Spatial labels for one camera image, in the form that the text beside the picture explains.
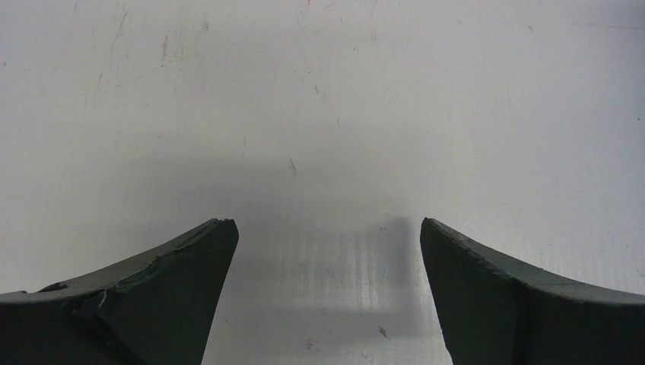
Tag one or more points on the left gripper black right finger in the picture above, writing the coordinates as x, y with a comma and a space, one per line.
495, 309

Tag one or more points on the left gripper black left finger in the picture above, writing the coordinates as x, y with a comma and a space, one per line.
155, 307

